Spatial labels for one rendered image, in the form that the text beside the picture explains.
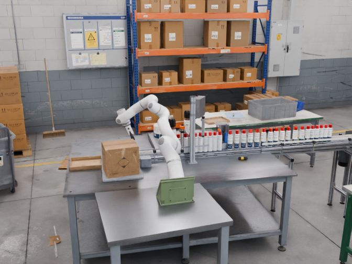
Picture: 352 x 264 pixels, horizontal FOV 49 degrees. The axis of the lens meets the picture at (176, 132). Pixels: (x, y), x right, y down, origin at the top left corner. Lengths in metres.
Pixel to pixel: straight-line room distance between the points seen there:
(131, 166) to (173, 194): 0.65
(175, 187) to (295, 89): 7.08
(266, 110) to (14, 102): 3.85
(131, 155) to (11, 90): 3.43
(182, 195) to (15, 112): 4.11
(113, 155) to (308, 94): 7.21
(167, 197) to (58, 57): 5.35
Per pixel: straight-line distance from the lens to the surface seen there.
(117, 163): 3.50
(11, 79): 6.54
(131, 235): 2.72
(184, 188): 3.04
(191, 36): 8.41
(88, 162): 3.98
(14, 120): 6.66
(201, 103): 3.77
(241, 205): 4.44
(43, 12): 7.89
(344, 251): 4.06
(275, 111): 5.70
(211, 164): 3.86
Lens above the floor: 2.26
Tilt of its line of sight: 17 degrees down
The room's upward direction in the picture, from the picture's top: straight up
